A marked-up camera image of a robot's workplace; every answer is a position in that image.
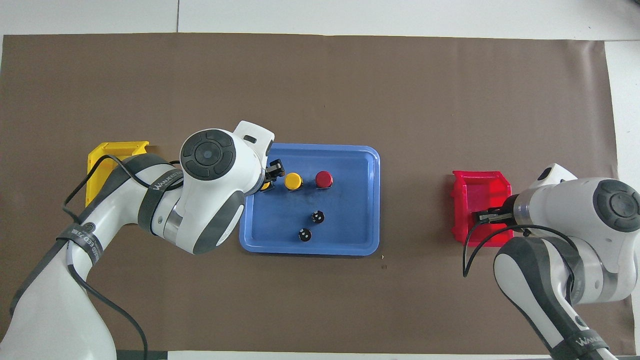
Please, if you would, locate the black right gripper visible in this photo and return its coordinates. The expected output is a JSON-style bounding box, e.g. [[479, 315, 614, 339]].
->
[[472, 196, 520, 227]]

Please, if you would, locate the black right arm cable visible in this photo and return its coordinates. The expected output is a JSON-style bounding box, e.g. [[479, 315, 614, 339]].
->
[[462, 224, 581, 306]]

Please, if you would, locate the blue plastic tray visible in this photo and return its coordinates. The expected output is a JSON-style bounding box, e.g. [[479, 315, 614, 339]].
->
[[239, 143, 381, 257]]

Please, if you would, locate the red plastic bin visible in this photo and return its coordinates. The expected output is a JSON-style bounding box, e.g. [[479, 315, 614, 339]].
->
[[451, 170, 515, 248]]

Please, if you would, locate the yellow plastic bin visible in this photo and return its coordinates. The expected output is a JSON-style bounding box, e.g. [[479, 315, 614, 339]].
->
[[86, 141, 151, 208]]

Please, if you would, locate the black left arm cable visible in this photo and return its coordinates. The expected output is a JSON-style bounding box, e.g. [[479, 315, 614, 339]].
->
[[62, 154, 183, 360]]

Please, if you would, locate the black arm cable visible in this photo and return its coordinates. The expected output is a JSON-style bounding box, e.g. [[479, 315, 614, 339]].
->
[[62, 154, 183, 360], [462, 224, 581, 306]]

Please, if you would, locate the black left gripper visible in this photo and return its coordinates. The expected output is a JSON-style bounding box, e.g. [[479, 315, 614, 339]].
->
[[262, 159, 286, 185]]

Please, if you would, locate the brown paper mat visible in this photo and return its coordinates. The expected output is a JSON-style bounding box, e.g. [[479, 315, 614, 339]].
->
[[0, 33, 637, 356]]

